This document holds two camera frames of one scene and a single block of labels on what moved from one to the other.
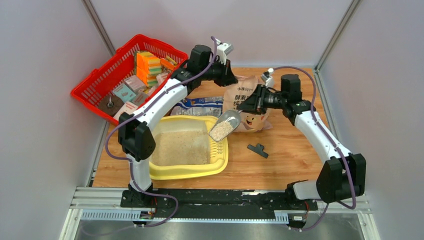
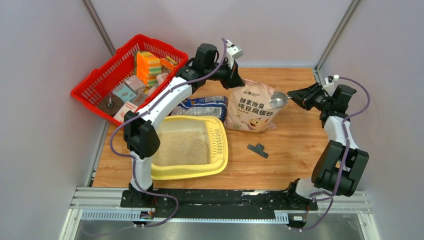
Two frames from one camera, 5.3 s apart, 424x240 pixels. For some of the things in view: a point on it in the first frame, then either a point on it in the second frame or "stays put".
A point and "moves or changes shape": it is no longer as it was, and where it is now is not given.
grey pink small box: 135,83 stays put
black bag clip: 258,150 stays put
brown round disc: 110,104 stays put
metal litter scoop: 227,123 moves or changes shape
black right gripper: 255,102 -> 305,96
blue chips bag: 210,106 stays put
